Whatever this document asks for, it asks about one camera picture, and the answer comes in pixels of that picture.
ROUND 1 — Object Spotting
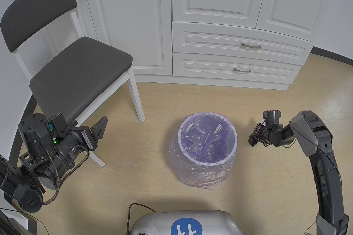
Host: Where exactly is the purple plastic bag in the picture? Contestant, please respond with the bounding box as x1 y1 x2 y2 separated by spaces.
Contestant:
170 111 238 191

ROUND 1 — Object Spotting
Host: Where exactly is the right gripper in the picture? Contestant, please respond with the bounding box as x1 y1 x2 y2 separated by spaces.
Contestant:
248 123 270 148

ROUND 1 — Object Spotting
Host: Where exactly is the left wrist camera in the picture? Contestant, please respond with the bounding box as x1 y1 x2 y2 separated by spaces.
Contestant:
47 112 78 138

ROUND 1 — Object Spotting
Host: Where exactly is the white wardrobe with drawers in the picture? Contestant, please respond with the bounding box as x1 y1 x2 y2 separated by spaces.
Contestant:
23 0 336 91

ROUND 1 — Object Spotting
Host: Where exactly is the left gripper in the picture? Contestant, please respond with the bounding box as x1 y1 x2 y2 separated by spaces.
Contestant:
55 116 108 159

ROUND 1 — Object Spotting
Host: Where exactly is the white chair with grey seat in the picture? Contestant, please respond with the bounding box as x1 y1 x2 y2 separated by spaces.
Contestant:
0 0 146 168

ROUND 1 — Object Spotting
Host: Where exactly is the white trash bin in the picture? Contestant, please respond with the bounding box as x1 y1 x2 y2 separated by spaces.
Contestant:
178 113 238 185

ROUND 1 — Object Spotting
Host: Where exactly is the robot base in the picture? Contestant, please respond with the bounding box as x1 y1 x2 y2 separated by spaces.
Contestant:
132 210 246 235

